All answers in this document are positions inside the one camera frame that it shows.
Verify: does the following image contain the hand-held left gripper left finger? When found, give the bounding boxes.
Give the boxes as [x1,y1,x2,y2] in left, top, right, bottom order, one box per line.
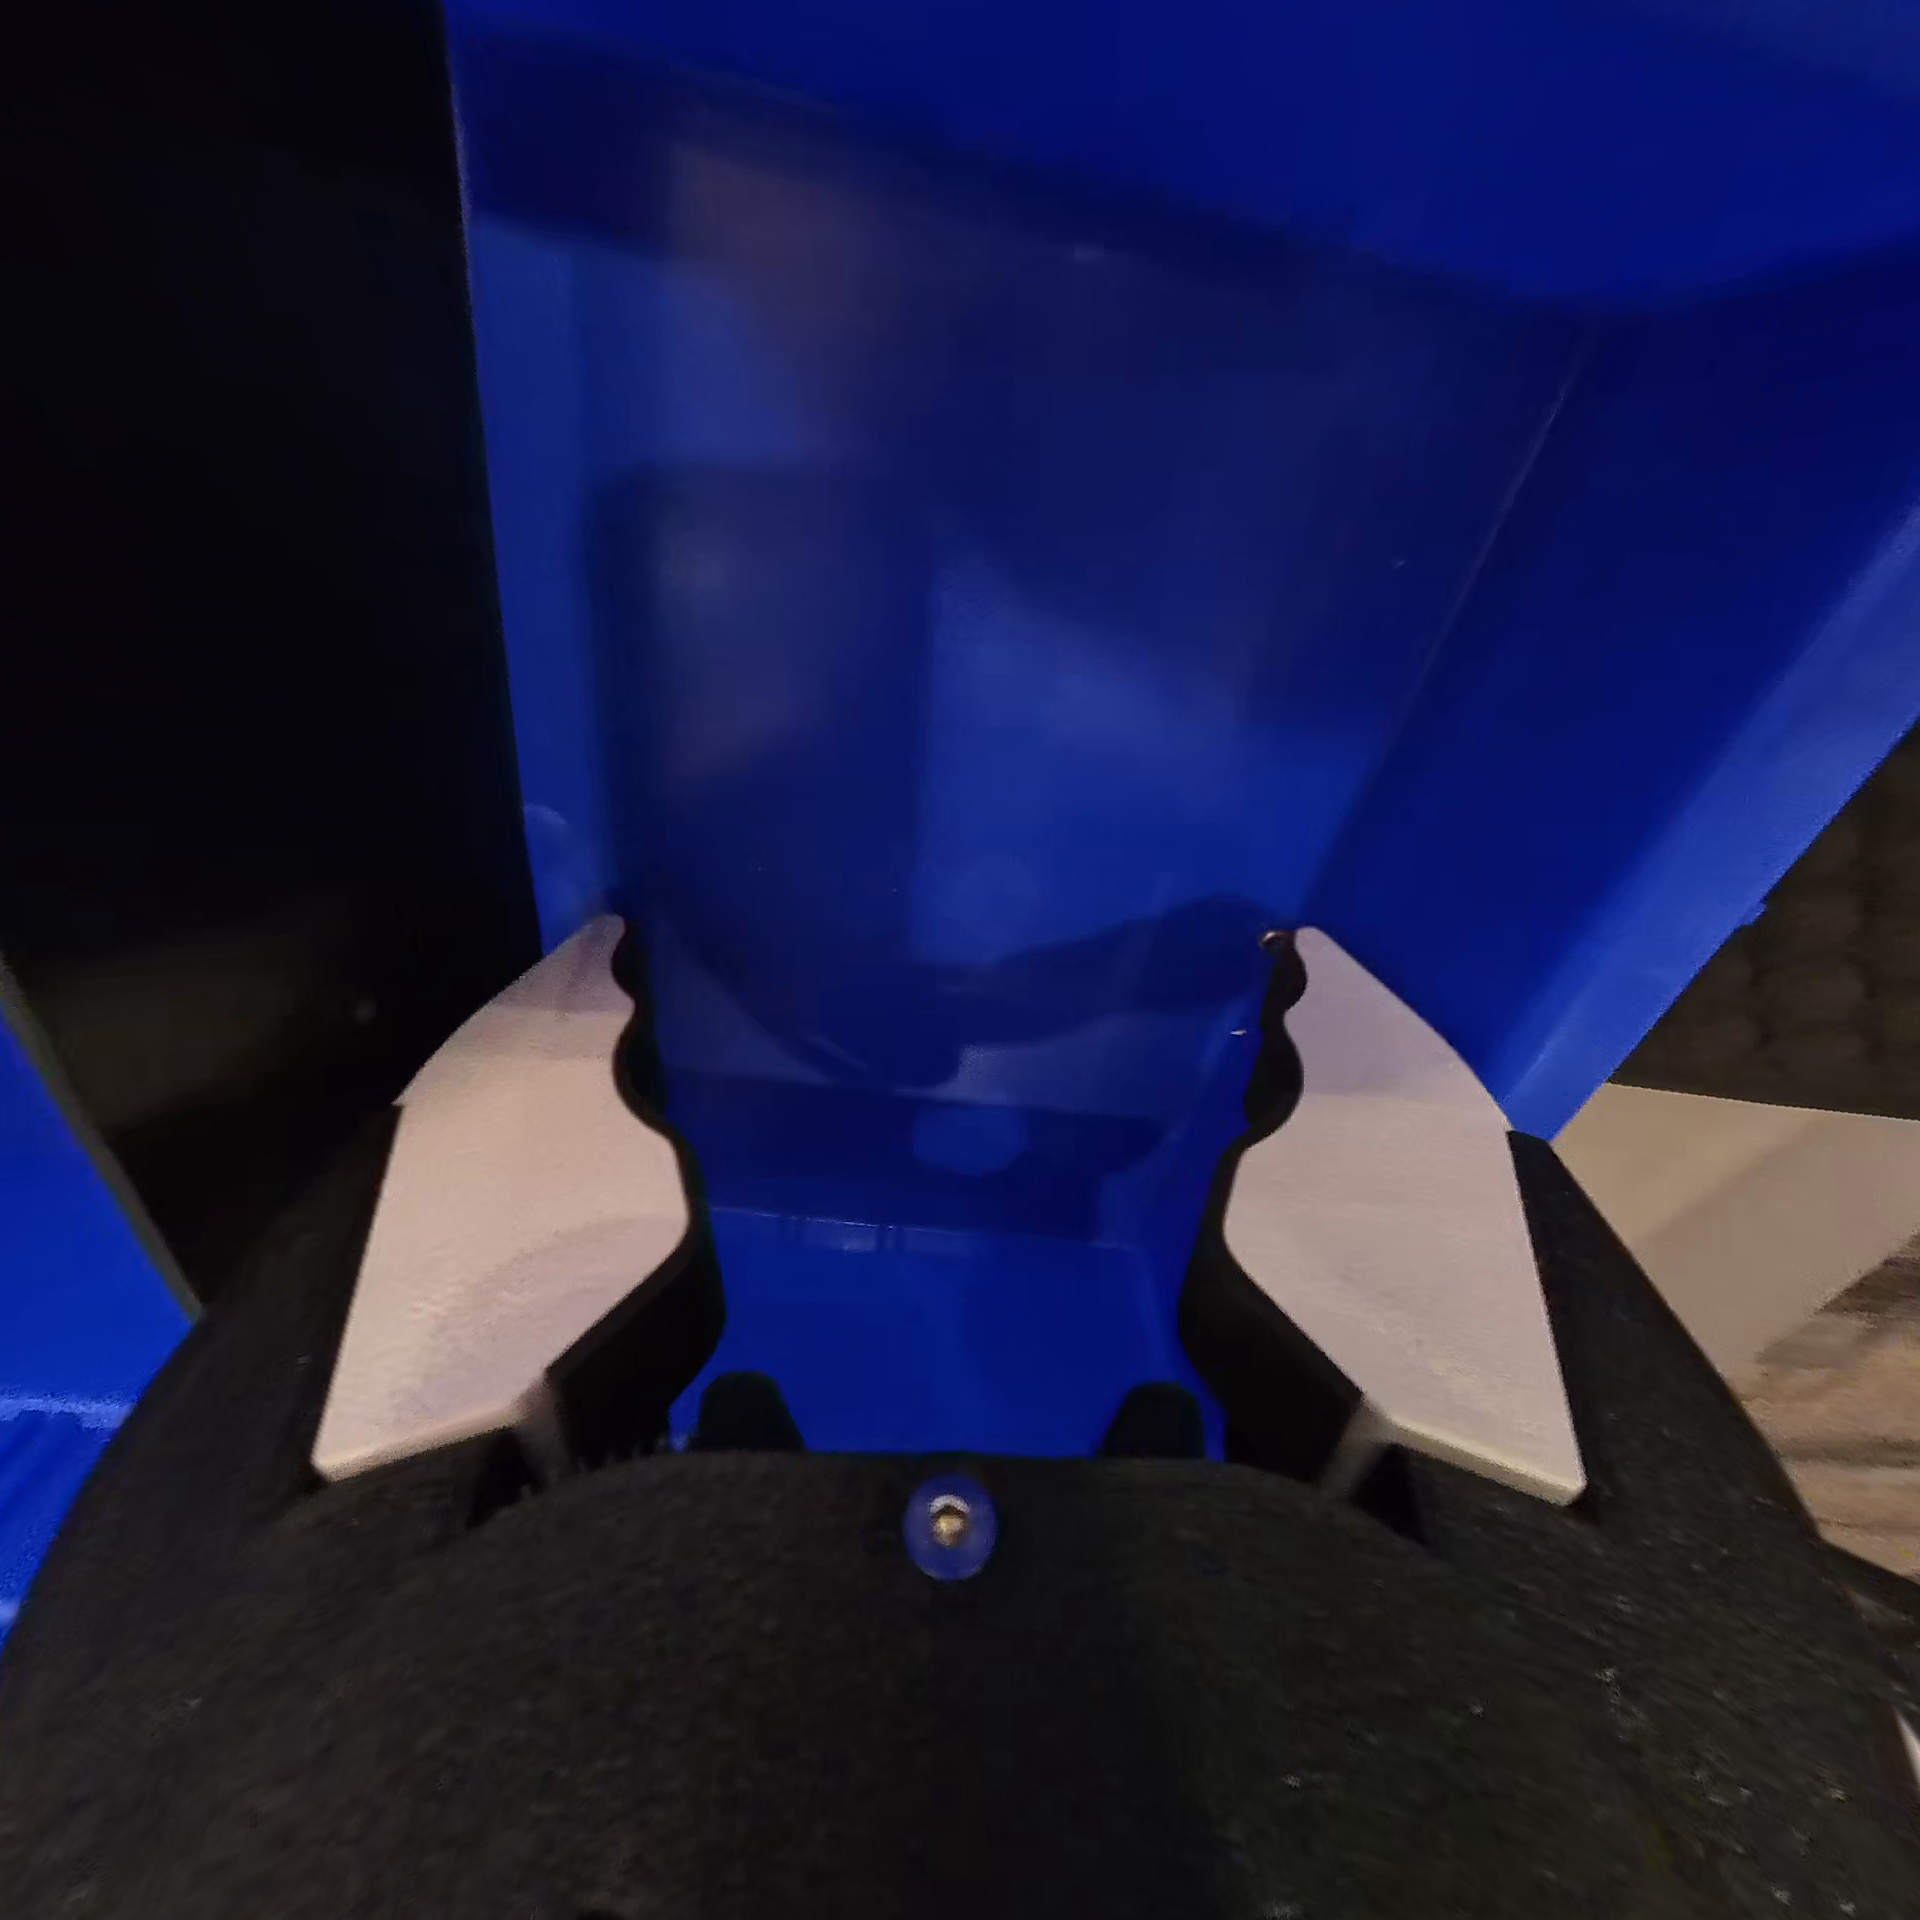
[312,913,730,1487]

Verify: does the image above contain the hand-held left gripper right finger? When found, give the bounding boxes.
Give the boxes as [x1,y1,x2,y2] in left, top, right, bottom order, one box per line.
[1180,924,1594,1510]

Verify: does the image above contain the blue plastic bin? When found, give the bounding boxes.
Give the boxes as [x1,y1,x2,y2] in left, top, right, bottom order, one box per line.
[0,0,1920,1643]

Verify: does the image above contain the black egg-crate foam mat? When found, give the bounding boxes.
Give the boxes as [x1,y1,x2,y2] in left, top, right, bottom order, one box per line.
[1613,779,1920,1121]

